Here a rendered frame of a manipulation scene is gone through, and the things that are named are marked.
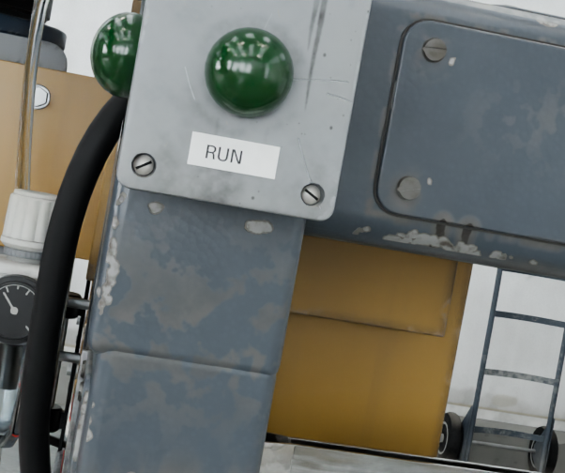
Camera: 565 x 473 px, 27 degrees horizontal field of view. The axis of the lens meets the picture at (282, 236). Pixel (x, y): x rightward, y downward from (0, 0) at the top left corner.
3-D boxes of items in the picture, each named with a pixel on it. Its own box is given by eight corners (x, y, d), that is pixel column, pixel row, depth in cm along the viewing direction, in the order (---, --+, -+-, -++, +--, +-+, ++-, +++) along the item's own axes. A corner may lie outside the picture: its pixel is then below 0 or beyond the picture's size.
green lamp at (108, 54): (82, 88, 39) (97, 0, 39) (83, 92, 42) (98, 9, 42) (158, 102, 40) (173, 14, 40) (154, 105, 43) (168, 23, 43)
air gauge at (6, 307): (-27, 339, 62) (-16, 271, 62) (-23, 334, 64) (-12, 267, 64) (42, 350, 63) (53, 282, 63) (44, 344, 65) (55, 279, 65)
